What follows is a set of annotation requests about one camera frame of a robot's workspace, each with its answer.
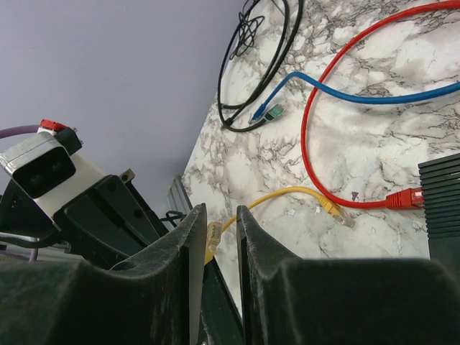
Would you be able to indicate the aluminium frame rail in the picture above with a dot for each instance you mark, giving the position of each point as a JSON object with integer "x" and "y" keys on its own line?
{"x": 177, "y": 197}

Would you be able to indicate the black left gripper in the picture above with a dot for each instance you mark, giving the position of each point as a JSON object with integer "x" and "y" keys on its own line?
{"x": 105, "y": 224}

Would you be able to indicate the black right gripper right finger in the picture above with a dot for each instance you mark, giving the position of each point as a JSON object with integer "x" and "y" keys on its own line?
{"x": 290, "y": 300}

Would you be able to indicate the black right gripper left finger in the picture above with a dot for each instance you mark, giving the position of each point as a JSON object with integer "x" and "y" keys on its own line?
{"x": 153, "y": 297}

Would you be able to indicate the black network switch box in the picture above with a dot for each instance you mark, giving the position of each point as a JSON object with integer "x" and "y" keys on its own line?
{"x": 439, "y": 179}

